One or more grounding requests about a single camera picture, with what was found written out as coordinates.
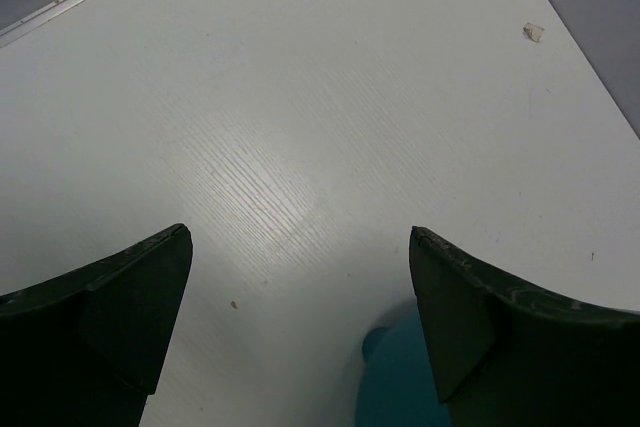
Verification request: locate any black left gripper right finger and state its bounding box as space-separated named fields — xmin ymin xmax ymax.
xmin=409 ymin=227 xmax=639 ymax=426

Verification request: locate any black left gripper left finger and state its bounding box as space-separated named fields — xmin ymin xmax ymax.
xmin=1 ymin=224 xmax=193 ymax=426

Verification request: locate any teal plastic bin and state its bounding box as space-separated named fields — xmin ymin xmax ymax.
xmin=354 ymin=300 xmax=452 ymax=427

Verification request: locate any small white paper scrap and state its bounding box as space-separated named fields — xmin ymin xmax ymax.
xmin=522 ymin=23 xmax=545 ymax=43

